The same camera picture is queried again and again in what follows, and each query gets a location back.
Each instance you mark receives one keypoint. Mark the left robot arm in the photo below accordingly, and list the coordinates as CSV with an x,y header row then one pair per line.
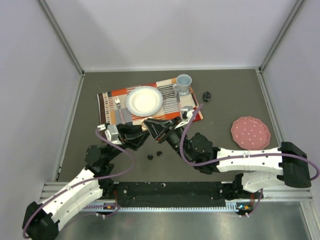
x,y
44,220

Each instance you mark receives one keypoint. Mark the light blue mug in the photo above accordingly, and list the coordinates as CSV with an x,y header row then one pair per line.
x,y
182,85

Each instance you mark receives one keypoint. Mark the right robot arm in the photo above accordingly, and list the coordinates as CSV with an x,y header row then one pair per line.
x,y
285,165

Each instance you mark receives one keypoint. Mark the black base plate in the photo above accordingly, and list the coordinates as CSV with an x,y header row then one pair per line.
x,y
173,194

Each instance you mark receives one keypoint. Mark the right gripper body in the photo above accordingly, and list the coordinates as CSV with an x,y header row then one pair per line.
x,y
174,135

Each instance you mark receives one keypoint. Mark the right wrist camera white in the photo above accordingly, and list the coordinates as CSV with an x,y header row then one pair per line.
x,y
186,113

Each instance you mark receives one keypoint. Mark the knife with pink handle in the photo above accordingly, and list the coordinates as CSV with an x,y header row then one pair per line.
x,y
179,103

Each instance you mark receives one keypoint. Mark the beige earbud case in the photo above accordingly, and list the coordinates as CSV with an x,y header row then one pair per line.
x,y
144,128

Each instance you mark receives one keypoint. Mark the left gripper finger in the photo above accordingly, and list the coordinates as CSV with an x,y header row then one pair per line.
x,y
134,142
125,129

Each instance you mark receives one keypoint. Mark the aluminium frame rail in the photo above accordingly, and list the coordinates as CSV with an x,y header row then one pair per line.
x,y
276,194

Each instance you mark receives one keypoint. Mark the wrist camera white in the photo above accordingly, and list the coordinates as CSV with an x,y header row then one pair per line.
x,y
111,133
186,113

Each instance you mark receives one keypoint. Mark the pink dotted plate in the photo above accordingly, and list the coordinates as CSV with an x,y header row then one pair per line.
x,y
250,133

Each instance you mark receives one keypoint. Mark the fork with pink handle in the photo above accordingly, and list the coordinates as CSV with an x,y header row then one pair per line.
x,y
118,105

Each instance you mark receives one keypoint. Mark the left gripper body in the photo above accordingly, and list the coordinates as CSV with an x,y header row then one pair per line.
x,y
122,137

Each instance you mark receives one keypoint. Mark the patchwork placemat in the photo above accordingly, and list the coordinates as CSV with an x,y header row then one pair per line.
x,y
108,112

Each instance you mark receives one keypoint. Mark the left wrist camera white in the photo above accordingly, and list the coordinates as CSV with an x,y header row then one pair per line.
x,y
111,133

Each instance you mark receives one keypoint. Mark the white paper plate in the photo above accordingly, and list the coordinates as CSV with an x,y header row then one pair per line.
x,y
144,101

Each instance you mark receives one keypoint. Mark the black earbud case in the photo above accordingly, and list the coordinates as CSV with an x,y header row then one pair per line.
x,y
206,96

